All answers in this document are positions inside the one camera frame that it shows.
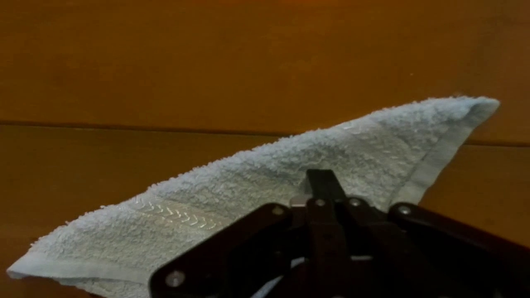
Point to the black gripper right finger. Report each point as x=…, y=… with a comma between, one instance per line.
x=419, y=249

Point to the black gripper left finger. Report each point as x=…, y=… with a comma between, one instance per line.
x=237, y=249

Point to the white terry towel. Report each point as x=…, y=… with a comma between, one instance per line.
x=249, y=182

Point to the wooden pine dresser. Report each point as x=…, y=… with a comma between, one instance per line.
x=166, y=67

